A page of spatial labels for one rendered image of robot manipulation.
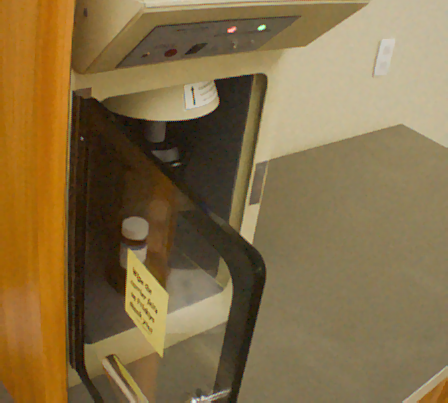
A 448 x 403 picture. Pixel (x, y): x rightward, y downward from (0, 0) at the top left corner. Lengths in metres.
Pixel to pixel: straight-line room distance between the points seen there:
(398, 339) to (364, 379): 0.13
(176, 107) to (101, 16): 0.23
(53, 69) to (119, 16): 0.08
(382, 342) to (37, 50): 0.78
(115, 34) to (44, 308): 0.28
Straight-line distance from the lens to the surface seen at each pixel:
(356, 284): 1.22
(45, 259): 0.63
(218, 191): 0.95
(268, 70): 0.84
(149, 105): 0.78
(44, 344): 0.70
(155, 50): 0.63
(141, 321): 0.62
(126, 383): 0.58
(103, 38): 0.59
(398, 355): 1.09
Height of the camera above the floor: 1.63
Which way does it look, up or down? 28 degrees down
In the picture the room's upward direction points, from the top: 9 degrees clockwise
